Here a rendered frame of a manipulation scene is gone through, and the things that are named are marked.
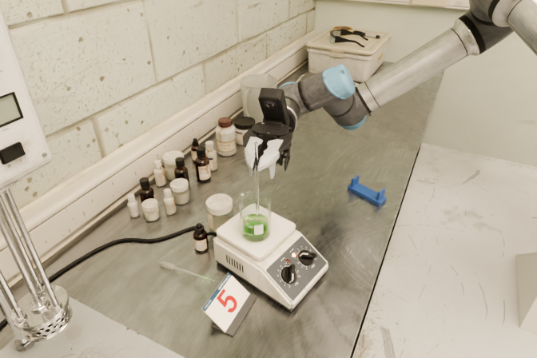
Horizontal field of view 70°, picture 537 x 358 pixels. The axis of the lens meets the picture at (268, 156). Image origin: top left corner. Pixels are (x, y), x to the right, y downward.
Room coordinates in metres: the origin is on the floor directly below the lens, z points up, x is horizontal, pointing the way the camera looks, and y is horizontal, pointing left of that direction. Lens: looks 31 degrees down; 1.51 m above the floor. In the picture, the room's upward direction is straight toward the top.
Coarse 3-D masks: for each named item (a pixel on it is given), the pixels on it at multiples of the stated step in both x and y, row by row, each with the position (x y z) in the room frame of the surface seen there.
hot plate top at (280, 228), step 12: (276, 216) 0.62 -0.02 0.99; (228, 228) 0.58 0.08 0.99; (240, 228) 0.58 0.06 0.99; (276, 228) 0.58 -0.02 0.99; (288, 228) 0.58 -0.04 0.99; (228, 240) 0.55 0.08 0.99; (240, 240) 0.55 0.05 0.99; (276, 240) 0.55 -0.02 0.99; (252, 252) 0.52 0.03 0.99; (264, 252) 0.52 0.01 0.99
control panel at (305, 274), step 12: (300, 240) 0.58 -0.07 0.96; (288, 252) 0.54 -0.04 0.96; (312, 252) 0.56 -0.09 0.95; (276, 264) 0.51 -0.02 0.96; (288, 264) 0.52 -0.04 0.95; (300, 264) 0.53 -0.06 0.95; (312, 264) 0.54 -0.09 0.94; (324, 264) 0.54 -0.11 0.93; (276, 276) 0.49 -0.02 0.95; (300, 276) 0.50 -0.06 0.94; (312, 276) 0.51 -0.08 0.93; (288, 288) 0.48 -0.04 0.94; (300, 288) 0.48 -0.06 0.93
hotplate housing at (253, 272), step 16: (224, 240) 0.57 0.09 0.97; (288, 240) 0.57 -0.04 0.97; (224, 256) 0.55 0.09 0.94; (240, 256) 0.53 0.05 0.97; (272, 256) 0.53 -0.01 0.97; (320, 256) 0.56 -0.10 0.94; (240, 272) 0.53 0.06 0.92; (256, 272) 0.50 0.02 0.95; (320, 272) 0.53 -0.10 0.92; (272, 288) 0.48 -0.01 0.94; (304, 288) 0.49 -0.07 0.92; (288, 304) 0.45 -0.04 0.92
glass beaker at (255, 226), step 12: (252, 192) 0.60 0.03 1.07; (240, 204) 0.57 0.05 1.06; (252, 204) 0.60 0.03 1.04; (264, 204) 0.59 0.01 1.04; (240, 216) 0.56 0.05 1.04; (252, 216) 0.54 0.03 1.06; (264, 216) 0.54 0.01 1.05; (252, 228) 0.54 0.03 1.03; (264, 228) 0.54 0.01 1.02; (252, 240) 0.54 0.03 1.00; (264, 240) 0.54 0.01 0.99
